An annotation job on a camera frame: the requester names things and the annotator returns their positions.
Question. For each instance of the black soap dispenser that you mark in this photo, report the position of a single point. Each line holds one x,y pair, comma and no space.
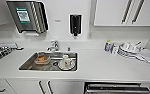
75,24

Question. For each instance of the small dish soap bottle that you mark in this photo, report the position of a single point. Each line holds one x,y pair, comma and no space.
107,46

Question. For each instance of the white wall cabinet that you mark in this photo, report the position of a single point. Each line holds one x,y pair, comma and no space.
111,11

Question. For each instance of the small clear container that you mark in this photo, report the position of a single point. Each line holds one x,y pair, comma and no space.
114,49

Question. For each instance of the white plate stack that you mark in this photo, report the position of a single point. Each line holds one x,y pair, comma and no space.
128,49

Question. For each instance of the stainless steel dishwasher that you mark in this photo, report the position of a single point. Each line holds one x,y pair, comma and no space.
114,88

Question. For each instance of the white wall outlet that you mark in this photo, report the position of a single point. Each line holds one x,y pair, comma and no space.
90,34

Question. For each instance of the white cup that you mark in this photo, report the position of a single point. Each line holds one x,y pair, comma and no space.
67,63

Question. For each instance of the chrome faucet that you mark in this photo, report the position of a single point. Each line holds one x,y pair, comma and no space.
53,46

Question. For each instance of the steel paper towel dispenser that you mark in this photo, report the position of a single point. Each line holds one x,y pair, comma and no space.
26,16

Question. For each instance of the dish rack with dishes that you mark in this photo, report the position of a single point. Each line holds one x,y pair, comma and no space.
2,51

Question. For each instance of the stainless steel sink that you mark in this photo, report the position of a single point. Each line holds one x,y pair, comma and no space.
24,66

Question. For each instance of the small chrome sink knob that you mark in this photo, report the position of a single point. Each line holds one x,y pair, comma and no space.
69,48

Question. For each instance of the orange bowl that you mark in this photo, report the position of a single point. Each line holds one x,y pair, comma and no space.
41,59

